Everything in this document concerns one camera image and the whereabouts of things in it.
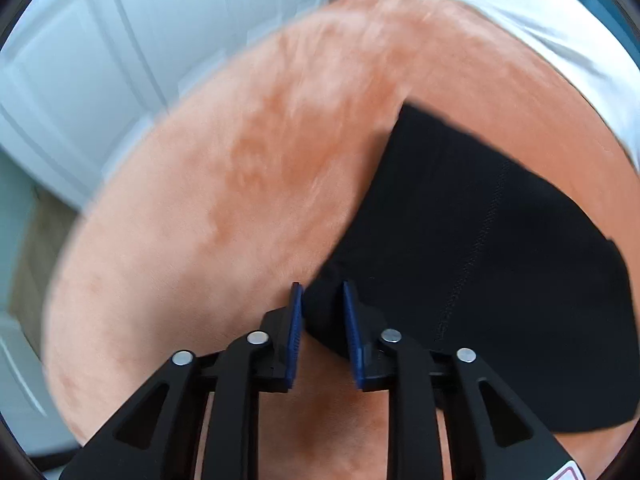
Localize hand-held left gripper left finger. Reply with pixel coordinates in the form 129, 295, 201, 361
60, 282, 304, 480

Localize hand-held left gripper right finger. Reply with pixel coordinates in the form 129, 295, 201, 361
341, 280, 586, 480

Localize black pants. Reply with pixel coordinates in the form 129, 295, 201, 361
302, 101, 640, 433

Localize orange fuzzy blanket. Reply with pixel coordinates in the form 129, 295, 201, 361
42, 0, 640, 480

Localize white panelled wardrobe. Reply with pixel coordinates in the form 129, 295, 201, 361
0, 0, 346, 211

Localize white bed sheet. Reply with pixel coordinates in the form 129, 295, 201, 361
380, 0, 640, 171

